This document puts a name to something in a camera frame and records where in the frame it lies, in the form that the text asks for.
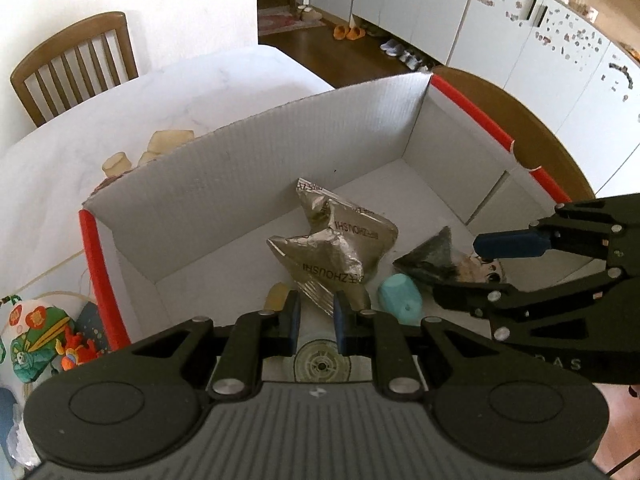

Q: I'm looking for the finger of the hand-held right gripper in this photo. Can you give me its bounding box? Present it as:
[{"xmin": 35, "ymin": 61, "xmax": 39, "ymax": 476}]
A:
[
  {"xmin": 432, "ymin": 260, "xmax": 640, "ymax": 343},
  {"xmin": 474, "ymin": 194, "xmax": 640, "ymax": 264}
]

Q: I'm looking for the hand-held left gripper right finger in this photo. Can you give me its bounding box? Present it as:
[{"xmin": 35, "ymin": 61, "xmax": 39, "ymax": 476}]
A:
[{"xmin": 334, "ymin": 294, "xmax": 506, "ymax": 401}]

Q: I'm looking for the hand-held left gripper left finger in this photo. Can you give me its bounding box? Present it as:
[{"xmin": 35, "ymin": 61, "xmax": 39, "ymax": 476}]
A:
[{"xmin": 117, "ymin": 290, "xmax": 302, "ymax": 401}]

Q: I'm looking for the small yellow box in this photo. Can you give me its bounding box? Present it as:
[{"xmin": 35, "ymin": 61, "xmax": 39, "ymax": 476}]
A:
[{"xmin": 264, "ymin": 282, "xmax": 292, "ymax": 320}]

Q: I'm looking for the round clear plastic container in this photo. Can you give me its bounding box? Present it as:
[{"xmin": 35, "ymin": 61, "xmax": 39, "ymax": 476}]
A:
[{"xmin": 292, "ymin": 338, "xmax": 351, "ymax": 383}]

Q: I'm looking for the dark green plastic bag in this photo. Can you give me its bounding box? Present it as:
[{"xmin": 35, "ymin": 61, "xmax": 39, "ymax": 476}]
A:
[{"xmin": 393, "ymin": 226, "xmax": 468, "ymax": 283}]

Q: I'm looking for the small teal plastic case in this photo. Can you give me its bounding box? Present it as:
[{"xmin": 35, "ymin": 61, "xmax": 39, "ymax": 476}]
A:
[{"xmin": 378, "ymin": 274, "xmax": 425, "ymax": 322}]

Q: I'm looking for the red cardboard box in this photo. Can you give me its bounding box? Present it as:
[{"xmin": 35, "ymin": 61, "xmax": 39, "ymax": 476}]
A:
[{"xmin": 78, "ymin": 71, "xmax": 566, "ymax": 353}]

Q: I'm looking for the orange toy keychain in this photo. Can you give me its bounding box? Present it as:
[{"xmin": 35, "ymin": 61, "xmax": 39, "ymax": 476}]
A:
[{"xmin": 52, "ymin": 331, "xmax": 103, "ymax": 372}]

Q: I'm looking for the embroidered pouch with green cord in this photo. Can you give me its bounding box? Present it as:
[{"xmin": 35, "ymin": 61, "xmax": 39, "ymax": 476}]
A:
[{"xmin": 0, "ymin": 300, "xmax": 76, "ymax": 386}]

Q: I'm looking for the wooden round-back chair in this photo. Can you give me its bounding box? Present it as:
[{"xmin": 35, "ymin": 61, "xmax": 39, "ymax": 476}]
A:
[{"xmin": 434, "ymin": 65, "xmax": 597, "ymax": 201}]

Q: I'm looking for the white cabinet with stickers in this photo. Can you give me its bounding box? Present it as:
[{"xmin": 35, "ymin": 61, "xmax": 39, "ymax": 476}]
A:
[{"xmin": 447, "ymin": 0, "xmax": 640, "ymax": 201}]

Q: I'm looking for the blue round placemat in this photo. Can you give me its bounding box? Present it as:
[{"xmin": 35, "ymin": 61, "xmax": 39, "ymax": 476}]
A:
[{"xmin": 82, "ymin": 302, "xmax": 110, "ymax": 346}]

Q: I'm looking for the tall white cabinet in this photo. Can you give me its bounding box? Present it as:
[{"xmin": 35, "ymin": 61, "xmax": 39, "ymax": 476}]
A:
[{"xmin": 309, "ymin": 0, "xmax": 483, "ymax": 68}]

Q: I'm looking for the patterned door mat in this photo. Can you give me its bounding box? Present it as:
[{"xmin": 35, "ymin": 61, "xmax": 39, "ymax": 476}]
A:
[{"xmin": 257, "ymin": 6, "xmax": 326, "ymax": 37}]

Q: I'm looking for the wooden slat-back chair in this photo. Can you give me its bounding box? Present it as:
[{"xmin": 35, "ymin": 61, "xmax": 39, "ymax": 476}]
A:
[{"xmin": 10, "ymin": 11, "xmax": 140, "ymax": 128}]

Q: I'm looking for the black cable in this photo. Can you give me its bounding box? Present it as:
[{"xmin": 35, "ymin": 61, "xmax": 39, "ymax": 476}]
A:
[{"xmin": 607, "ymin": 440, "xmax": 640, "ymax": 476}]

